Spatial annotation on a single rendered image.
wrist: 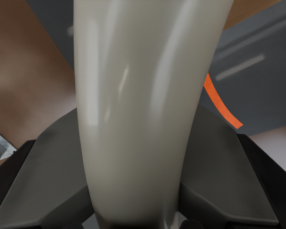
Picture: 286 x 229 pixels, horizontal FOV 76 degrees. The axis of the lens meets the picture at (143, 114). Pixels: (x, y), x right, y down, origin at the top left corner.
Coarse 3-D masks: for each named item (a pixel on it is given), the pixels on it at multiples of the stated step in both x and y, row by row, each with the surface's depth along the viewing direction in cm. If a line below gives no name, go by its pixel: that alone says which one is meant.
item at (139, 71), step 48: (96, 0) 3; (144, 0) 2; (192, 0) 3; (96, 48) 3; (144, 48) 3; (192, 48) 3; (96, 96) 3; (144, 96) 3; (192, 96) 4; (96, 144) 4; (144, 144) 4; (96, 192) 5; (144, 192) 4
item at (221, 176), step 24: (216, 120) 9; (192, 144) 7; (216, 144) 7; (240, 144) 7; (192, 168) 6; (216, 168) 6; (240, 168) 6; (192, 192) 6; (216, 192) 6; (240, 192) 6; (264, 192) 6; (192, 216) 6; (216, 216) 5; (240, 216) 5; (264, 216) 5
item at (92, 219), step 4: (92, 216) 54; (180, 216) 54; (88, 220) 54; (92, 220) 53; (96, 220) 52; (180, 220) 53; (84, 224) 54; (88, 224) 53; (92, 224) 52; (96, 224) 51; (180, 224) 51; (84, 228) 53; (88, 228) 52; (92, 228) 51; (96, 228) 50
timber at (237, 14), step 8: (240, 0) 69; (248, 0) 69; (256, 0) 69; (264, 0) 69; (272, 0) 69; (280, 0) 69; (232, 8) 70; (240, 8) 70; (248, 8) 70; (256, 8) 70; (264, 8) 70; (232, 16) 72; (240, 16) 72; (248, 16) 72; (232, 24) 74
